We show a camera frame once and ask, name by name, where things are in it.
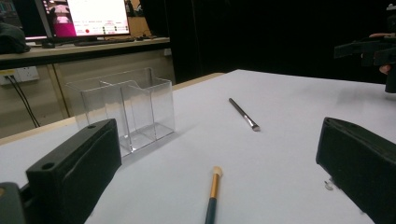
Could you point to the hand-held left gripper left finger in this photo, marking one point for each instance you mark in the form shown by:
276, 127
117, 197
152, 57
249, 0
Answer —
74, 168

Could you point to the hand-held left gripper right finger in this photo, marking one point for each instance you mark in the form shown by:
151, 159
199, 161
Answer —
361, 161

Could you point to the clear acrylic organizer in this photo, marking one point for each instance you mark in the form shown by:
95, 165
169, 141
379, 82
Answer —
140, 105

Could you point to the black makeup brush silver ferrule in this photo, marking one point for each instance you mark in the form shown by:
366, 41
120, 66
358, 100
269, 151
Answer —
244, 115

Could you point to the dark makeup brush gold ferrule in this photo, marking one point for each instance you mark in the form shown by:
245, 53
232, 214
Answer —
213, 199

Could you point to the small white scrap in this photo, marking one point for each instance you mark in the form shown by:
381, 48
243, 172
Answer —
328, 186

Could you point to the light wooden table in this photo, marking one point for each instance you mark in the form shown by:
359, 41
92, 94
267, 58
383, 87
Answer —
37, 129

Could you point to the white table cover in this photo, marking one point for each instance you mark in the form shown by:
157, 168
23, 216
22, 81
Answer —
280, 174

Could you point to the black curtain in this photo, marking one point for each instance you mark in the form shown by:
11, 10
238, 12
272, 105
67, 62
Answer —
264, 34

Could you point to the long wooden desk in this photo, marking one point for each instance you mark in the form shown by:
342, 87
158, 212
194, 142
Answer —
93, 49

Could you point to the black computer mouse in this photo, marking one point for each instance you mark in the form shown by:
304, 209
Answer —
48, 44

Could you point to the black keyboard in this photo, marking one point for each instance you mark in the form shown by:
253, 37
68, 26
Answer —
106, 41

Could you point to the dark cloth bag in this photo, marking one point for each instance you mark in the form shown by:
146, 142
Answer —
12, 39

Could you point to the lit computer monitor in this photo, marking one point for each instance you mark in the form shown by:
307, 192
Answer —
96, 15

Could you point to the brown cardboard box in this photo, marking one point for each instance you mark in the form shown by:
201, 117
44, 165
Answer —
138, 26

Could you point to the dark computer monitor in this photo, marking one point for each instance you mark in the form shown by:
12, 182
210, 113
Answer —
18, 12

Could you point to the white wall socket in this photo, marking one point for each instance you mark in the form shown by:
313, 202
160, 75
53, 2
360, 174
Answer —
26, 74

